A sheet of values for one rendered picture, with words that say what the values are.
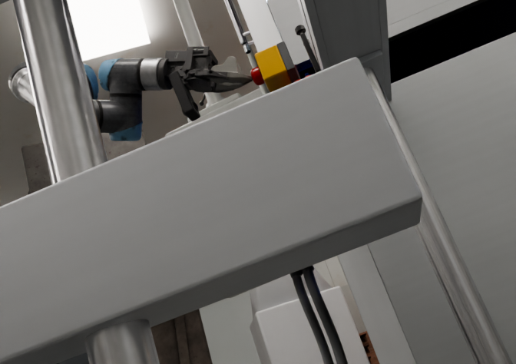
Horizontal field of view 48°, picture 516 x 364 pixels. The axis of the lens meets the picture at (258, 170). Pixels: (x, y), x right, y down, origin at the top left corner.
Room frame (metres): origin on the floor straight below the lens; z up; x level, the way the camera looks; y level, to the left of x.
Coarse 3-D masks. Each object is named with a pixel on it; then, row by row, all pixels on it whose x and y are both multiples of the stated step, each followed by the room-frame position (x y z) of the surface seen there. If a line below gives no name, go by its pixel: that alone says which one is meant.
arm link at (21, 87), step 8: (24, 64) 1.27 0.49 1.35; (16, 72) 1.25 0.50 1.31; (24, 72) 1.25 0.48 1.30; (8, 80) 1.27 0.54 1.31; (16, 80) 1.25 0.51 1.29; (24, 80) 1.23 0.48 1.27; (16, 88) 1.26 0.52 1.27; (24, 88) 1.22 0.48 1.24; (16, 96) 1.28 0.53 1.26; (24, 96) 1.24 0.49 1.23; (32, 96) 1.19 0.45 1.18; (32, 104) 1.23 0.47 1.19; (96, 104) 1.13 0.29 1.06; (96, 112) 1.13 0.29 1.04
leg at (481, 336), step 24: (384, 96) 0.96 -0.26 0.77; (408, 144) 0.97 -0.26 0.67; (432, 216) 0.95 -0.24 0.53; (432, 240) 0.95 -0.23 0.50; (432, 264) 0.97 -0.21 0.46; (456, 264) 0.95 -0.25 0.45; (456, 288) 0.95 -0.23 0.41; (456, 312) 0.97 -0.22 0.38; (480, 312) 0.95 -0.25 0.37; (480, 336) 0.95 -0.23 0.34; (480, 360) 0.96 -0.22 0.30; (504, 360) 0.95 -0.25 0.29
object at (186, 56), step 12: (192, 48) 1.12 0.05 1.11; (204, 48) 1.11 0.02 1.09; (168, 60) 1.14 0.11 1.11; (180, 60) 1.14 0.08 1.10; (192, 60) 1.12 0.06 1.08; (204, 60) 1.13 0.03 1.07; (216, 60) 1.16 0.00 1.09; (168, 72) 1.15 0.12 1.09; (180, 72) 1.14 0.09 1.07; (192, 72) 1.12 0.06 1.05; (168, 84) 1.17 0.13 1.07; (192, 84) 1.15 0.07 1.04; (204, 84) 1.15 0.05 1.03
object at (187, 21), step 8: (176, 0) 2.29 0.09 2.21; (184, 0) 2.29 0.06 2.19; (176, 8) 2.31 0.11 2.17; (184, 8) 2.29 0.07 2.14; (184, 16) 2.29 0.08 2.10; (192, 16) 2.30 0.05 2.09; (184, 24) 2.29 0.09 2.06; (192, 24) 2.29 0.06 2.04; (184, 32) 2.31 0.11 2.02; (192, 32) 2.29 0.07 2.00; (192, 40) 2.29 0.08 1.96; (200, 40) 2.30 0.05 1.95; (200, 48) 2.29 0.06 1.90; (208, 96) 2.29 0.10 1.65; (216, 96) 2.29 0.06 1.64; (200, 104) 2.41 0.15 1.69; (208, 104) 2.29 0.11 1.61
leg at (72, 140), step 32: (32, 0) 0.43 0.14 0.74; (64, 0) 0.45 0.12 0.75; (32, 32) 0.43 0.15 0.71; (64, 32) 0.44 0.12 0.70; (32, 64) 0.43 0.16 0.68; (64, 64) 0.43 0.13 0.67; (64, 96) 0.43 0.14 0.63; (64, 128) 0.43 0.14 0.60; (96, 128) 0.45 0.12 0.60; (64, 160) 0.43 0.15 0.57; (96, 160) 0.44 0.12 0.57; (96, 352) 0.43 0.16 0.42; (128, 352) 0.43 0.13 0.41
